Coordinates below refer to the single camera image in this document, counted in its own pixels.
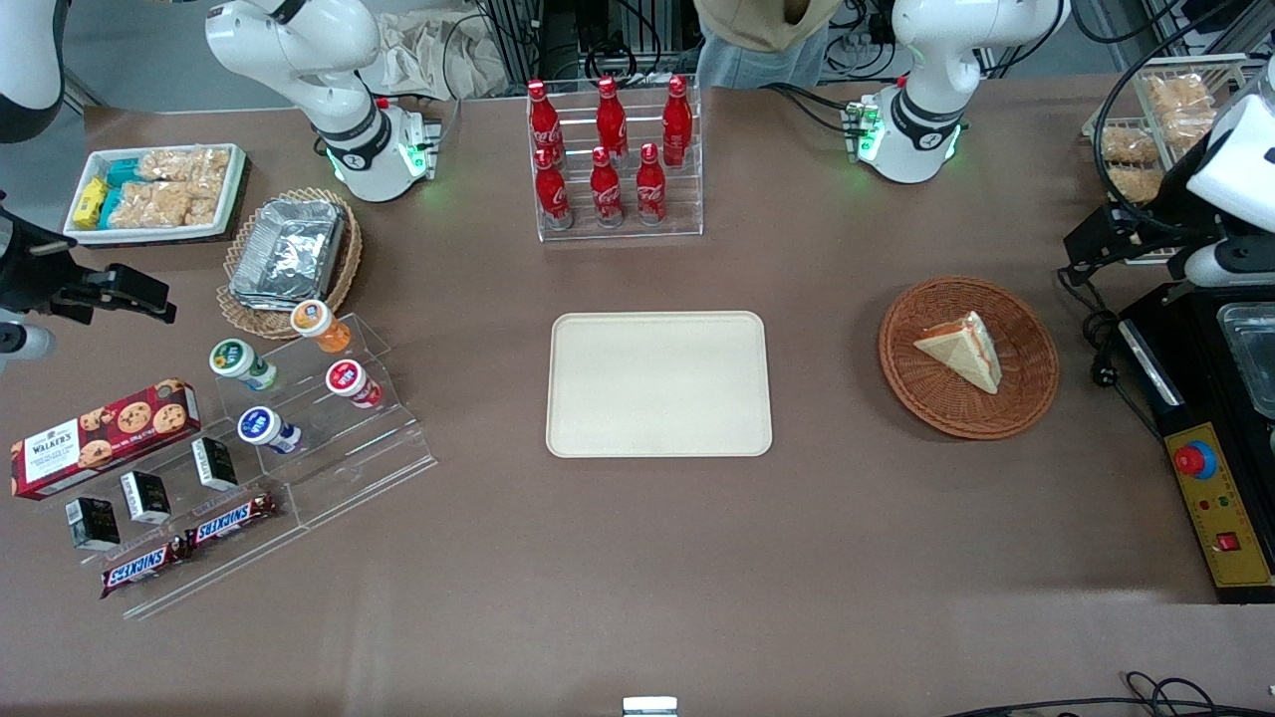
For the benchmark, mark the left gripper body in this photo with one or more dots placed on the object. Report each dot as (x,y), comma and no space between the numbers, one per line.
(1173,195)

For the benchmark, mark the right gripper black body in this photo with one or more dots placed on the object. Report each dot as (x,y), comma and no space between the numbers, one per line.
(30,271)

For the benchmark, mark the triangular sandwich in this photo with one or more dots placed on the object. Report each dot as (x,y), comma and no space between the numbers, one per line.
(964,349)

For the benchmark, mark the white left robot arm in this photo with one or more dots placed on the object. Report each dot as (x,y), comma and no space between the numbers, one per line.
(931,90)

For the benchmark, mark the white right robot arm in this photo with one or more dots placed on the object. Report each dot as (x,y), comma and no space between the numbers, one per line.
(339,90)

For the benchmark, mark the white rectangular snack tray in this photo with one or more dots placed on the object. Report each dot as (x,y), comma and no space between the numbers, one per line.
(231,199)

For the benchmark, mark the light tan wicker basket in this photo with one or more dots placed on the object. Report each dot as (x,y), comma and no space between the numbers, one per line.
(339,284)

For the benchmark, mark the brown round wicker basket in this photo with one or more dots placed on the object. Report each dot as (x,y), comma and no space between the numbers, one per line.
(926,398)

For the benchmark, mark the beige rectangular plastic tray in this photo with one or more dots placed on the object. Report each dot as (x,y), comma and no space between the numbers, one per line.
(657,383)

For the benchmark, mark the teal snack packet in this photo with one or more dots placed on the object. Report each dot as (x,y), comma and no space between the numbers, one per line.
(110,207)
(122,172)

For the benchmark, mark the clear bag of rice crackers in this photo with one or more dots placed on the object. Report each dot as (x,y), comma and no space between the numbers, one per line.
(164,204)
(184,164)

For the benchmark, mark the clear plastic container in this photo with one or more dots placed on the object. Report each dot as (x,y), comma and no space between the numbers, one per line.
(1250,354)

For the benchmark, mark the yellow snack packet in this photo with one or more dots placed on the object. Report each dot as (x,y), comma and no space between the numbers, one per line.
(90,199)

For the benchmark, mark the green lid yogurt cup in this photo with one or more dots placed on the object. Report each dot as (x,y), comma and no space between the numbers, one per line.
(239,361)

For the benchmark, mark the red Walkers cookie box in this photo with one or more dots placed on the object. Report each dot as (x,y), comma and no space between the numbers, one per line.
(100,438)

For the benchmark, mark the silver foil container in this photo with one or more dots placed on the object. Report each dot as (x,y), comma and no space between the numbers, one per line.
(289,254)

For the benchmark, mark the small black box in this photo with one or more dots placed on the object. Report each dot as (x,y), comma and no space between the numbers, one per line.
(145,498)
(93,523)
(214,463)

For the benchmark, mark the blue lid yogurt cup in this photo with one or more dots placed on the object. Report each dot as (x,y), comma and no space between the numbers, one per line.
(264,428)

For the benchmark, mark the orange lid yogurt cup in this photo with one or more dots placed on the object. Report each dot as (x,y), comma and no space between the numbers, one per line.
(319,324)

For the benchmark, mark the red emergency stop button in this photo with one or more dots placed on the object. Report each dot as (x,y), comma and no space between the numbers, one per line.
(1194,459)

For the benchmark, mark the red lid yogurt cup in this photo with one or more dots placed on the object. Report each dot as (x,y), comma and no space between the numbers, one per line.
(351,381)

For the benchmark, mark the Snickers chocolate bar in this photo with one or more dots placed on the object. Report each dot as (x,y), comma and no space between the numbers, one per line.
(144,568)
(231,521)

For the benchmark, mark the black machine with yellow panel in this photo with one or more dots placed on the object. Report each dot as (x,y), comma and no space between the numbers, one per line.
(1210,518)

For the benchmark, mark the clear acrylic stepped snack stand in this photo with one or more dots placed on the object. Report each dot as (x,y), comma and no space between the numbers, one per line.
(219,573)

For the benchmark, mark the clear acrylic stepped cup stand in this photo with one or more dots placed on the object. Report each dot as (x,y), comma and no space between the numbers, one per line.
(379,458)

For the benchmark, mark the beige crumpled cloth bag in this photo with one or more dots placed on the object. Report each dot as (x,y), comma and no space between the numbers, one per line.
(428,60)

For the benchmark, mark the person in beige top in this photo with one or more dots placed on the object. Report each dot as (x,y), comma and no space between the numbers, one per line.
(762,35)

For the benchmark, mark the clear acrylic bottle rack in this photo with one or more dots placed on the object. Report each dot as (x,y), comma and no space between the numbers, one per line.
(687,214)

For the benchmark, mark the red cola bottle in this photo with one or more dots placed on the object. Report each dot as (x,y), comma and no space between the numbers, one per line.
(611,119)
(606,194)
(553,194)
(544,119)
(677,124)
(650,189)

